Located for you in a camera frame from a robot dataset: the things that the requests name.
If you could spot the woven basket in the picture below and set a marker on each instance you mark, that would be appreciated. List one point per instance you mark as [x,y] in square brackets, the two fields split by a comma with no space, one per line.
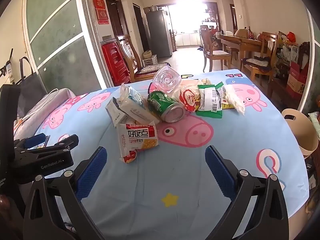
[147,54]

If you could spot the blue cartoon pig printed blanket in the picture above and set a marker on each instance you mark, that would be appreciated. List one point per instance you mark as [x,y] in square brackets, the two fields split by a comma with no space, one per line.
[150,180]

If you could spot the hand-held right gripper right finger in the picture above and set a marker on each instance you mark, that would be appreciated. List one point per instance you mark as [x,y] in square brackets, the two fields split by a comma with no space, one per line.
[220,172]

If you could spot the stack of red plastic stools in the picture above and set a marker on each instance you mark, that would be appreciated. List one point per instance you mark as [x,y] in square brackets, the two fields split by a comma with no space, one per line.
[112,57]

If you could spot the yellow printed box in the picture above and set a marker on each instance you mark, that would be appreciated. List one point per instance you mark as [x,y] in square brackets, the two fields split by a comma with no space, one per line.
[227,105]

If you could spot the red wall calendar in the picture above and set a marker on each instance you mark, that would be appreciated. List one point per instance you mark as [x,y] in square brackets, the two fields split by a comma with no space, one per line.
[101,10]

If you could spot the red and white snack packet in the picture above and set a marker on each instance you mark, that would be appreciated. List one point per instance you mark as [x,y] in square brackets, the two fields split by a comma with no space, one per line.
[137,137]

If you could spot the white snack bag red print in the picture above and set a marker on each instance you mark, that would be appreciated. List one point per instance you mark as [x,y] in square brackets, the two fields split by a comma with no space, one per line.
[188,97]

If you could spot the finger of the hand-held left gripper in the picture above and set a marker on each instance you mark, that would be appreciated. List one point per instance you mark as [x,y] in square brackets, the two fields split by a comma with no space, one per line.
[35,140]
[67,141]

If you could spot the wooden chair with white cushion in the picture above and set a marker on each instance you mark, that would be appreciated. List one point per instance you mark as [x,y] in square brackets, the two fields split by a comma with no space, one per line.
[207,42]

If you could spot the black tote bag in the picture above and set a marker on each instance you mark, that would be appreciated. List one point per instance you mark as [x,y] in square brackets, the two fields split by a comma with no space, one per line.
[32,90]

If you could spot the white tissue packet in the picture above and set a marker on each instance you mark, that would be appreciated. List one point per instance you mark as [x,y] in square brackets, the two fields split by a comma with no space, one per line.
[135,105]

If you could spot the wooden chair with patterned cushion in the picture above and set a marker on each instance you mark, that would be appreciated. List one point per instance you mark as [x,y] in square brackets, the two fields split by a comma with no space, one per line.
[127,55]

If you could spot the wooden dining table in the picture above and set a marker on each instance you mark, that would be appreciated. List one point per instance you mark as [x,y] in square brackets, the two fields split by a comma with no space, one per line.
[240,41]

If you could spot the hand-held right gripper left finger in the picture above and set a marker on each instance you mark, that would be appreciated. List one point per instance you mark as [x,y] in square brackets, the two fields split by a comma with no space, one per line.
[92,172]

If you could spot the green drink can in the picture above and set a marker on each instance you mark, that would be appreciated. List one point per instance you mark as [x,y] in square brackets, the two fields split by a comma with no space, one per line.
[160,102]

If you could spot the green snack packet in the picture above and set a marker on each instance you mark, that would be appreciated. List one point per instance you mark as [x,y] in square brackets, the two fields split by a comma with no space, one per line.
[208,100]

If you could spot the beige wastebasket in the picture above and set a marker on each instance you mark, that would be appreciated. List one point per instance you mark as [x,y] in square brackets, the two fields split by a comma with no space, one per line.
[300,135]

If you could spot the white carton box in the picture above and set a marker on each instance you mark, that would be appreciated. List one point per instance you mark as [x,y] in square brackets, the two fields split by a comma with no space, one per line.
[113,112]

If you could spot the red plastic bag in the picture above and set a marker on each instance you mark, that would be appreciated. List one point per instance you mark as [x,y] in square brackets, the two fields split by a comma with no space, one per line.
[291,37]

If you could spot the wooden chair with dark cushion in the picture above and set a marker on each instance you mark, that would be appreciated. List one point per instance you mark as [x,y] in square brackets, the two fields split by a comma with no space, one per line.
[268,45]

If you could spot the grey refrigerator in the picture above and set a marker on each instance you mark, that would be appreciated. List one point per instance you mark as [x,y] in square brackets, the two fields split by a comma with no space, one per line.
[157,35]

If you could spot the white plastic crate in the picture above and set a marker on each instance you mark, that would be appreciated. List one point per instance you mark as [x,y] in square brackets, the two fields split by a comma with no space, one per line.
[151,61]

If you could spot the metal pot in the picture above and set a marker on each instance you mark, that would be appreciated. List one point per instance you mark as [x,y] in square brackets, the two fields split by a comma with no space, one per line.
[150,8]

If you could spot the dark carved wooden chair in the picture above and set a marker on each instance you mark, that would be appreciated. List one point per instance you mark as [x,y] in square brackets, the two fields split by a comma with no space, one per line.
[305,52]

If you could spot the red gift box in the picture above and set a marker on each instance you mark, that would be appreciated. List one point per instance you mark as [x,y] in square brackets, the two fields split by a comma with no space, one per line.
[296,80]

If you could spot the white plastic wrapper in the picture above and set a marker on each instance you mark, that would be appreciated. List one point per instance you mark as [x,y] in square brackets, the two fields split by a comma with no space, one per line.
[233,97]

